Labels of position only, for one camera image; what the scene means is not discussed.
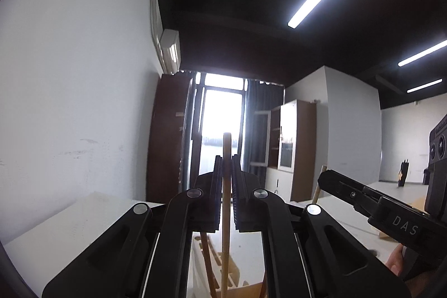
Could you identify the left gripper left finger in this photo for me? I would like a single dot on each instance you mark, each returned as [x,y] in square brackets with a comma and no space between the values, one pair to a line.
[146,252]

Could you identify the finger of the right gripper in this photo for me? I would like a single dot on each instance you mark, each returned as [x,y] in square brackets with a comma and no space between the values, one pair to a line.
[365,200]

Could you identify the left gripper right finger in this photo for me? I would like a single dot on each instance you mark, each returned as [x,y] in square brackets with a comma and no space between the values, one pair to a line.
[307,253]

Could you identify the dark brown chopstick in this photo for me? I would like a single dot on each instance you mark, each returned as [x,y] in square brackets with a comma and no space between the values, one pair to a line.
[208,265]
[263,290]

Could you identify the person's right hand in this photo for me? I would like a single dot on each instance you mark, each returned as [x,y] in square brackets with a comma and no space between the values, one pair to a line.
[424,277]

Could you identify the brown paper bag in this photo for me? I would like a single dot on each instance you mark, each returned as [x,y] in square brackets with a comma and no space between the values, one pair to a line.
[399,224]

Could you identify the small black device on table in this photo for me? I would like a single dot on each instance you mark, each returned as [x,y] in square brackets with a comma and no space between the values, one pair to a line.
[403,173]

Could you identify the cream slotted utensil holder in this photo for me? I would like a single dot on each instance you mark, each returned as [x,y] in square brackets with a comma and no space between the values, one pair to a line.
[246,265]

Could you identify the white and brown cabinet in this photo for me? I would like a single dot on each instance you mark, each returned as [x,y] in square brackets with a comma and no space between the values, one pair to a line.
[291,159]

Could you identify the dark brown tall cabinet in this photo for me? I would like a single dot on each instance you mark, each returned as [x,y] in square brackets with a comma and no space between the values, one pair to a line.
[164,171]

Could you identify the dark blue curtain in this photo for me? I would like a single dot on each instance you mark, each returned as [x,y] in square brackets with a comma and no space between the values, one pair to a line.
[260,97]

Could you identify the bright glass balcony door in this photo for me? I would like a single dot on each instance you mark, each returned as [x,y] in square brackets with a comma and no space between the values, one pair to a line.
[222,108]

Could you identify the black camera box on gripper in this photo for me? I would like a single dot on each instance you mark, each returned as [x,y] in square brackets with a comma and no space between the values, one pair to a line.
[435,203]

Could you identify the white wall air conditioner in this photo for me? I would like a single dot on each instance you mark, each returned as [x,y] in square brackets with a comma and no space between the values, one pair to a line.
[170,48]

